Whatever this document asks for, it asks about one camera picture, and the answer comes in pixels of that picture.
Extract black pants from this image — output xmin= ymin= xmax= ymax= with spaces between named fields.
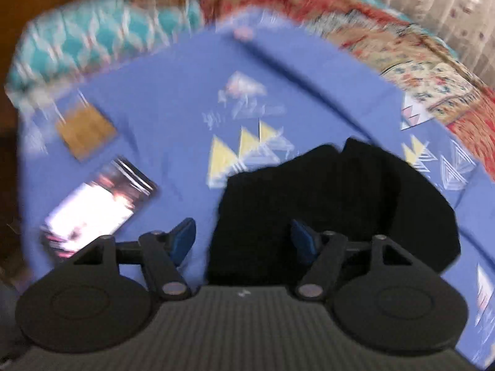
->
xmin=205 ymin=139 xmax=461 ymax=286

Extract black smartphone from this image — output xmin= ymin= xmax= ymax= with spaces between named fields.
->
xmin=40 ymin=157 xmax=158 ymax=262

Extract brown square card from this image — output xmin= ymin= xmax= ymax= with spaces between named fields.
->
xmin=55 ymin=104 xmax=117 ymax=162

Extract blue printed bedsheet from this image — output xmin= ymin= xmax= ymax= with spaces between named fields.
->
xmin=19 ymin=8 xmax=494 ymax=367

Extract red floral quilt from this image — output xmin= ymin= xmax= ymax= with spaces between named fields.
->
xmin=200 ymin=0 xmax=494 ymax=173

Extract teal patterned pillow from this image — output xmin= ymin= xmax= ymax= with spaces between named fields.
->
xmin=5 ymin=0 xmax=204 ymax=109

